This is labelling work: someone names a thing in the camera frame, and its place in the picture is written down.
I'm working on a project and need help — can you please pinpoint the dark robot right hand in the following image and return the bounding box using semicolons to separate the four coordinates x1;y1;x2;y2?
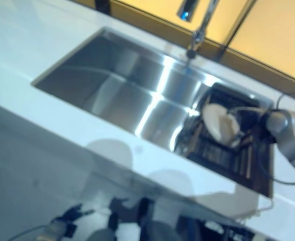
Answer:
226;107;270;148

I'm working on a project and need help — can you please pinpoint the beige ceramic plate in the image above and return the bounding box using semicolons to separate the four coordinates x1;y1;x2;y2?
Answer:
202;103;241;149

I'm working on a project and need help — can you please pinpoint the black sink dish rack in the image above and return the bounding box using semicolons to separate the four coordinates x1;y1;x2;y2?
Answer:
175;82;274;197

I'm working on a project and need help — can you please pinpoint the chrome gooseneck kitchen faucet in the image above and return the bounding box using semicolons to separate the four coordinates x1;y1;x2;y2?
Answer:
176;0;221;60

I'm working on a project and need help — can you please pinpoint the stainless steel kitchen sink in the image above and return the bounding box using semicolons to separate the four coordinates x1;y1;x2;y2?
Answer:
31;27;275;199

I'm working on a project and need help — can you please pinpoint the wide glossy white cabinet door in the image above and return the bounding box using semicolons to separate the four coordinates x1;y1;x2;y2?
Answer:
0;99;163;241

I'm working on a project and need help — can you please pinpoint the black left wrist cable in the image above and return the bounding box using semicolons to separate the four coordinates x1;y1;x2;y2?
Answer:
10;224;47;241

